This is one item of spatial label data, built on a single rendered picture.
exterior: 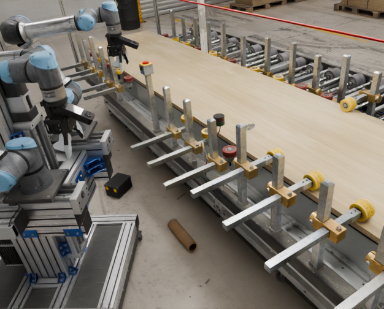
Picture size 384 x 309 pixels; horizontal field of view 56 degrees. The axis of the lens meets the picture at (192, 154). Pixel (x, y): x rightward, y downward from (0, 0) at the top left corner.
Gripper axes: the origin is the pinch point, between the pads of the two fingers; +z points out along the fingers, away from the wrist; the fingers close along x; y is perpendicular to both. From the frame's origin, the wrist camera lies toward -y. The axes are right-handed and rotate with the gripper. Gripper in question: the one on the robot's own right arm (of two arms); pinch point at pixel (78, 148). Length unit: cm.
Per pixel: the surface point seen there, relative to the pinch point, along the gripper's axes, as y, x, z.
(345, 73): -133, -122, 27
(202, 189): -42, -18, 36
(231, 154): -56, -55, 42
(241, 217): -59, 1, 36
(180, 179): -29, -39, 46
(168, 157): -20, -63, 47
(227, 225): -53, 5, 36
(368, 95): -144, -105, 36
